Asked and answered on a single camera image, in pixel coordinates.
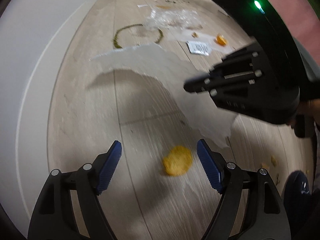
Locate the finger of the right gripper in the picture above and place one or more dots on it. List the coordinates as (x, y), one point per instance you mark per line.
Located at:
(237, 84)
(252, 54)

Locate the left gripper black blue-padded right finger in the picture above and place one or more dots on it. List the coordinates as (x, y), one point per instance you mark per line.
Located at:
(265, 216)

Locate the black slipper with face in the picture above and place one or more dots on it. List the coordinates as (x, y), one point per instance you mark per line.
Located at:
(296, 186)

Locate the yellow orange peel piece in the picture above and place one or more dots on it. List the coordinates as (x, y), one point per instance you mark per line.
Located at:
(178, 161)

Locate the white printed packet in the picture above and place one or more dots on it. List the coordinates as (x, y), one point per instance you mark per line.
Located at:
(199, 48)

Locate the small white paper scrap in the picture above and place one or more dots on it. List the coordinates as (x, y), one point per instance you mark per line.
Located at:
(142, 5)

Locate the clear plastic wrap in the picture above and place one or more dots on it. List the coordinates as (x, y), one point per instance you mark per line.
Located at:
(167, 18)

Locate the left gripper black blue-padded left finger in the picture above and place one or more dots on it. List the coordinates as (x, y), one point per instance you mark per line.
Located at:
(53, 216)

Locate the large white paper sheet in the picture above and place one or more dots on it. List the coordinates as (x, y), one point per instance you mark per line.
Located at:
(153, 61)

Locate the small orange peel piece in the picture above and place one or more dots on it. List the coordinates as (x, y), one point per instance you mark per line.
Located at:
(221, 40)

